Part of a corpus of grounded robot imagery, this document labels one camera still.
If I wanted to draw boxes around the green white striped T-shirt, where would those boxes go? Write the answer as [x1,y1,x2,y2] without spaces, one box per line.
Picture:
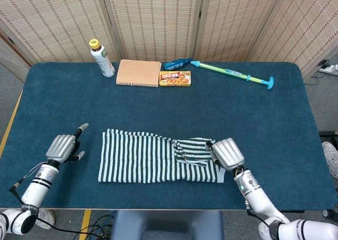
[98,128,226,185]

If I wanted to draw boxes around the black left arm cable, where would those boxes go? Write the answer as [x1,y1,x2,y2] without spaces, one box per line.
[9,162,106,239]

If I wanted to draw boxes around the white drink bottle yellow cap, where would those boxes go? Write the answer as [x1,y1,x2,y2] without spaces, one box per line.
[88,39,116,79]

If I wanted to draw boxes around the white shoe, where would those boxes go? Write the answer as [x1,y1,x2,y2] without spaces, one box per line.
[321,141,338,178]

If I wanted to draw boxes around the woven bamboo folding screen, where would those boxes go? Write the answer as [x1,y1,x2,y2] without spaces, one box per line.
[0,0,338,80]

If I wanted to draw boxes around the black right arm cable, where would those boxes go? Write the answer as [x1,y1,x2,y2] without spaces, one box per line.
[244,201,273,229]

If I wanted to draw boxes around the floor cables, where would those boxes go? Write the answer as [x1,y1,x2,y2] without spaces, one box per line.
[79,215,117,240]

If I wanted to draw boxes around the black equipment stand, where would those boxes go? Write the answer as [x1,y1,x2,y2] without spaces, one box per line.
[318,130,338,143]

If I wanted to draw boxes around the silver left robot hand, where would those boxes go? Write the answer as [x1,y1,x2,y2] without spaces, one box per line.
[45,123,89,165]

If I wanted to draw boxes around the blue tube bottle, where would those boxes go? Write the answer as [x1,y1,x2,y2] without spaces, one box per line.
[161,57,193,71]

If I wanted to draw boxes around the yellow curry box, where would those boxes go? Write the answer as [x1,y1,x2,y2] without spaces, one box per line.
[158,70,192,88]

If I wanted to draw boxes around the white power strip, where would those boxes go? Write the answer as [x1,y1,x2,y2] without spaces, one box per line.
[318,58,338,76]

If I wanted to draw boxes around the green blue water pump toy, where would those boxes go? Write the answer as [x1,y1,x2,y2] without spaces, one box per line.
[190,60,275,91]

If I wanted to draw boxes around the blue table cover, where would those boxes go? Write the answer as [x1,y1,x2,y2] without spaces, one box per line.
[0,62,337,210]

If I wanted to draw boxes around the orange spiral notebook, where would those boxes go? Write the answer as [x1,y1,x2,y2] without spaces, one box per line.
[116,60,162,88]

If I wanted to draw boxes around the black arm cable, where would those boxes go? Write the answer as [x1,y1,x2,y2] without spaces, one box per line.
[9,162,106,239]
[244,201,273,229]

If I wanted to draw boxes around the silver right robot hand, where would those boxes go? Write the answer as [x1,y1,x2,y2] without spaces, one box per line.
[205,137,245,172]

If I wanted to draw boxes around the blue chair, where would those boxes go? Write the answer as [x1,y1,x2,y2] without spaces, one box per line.
[110,210,224,240]

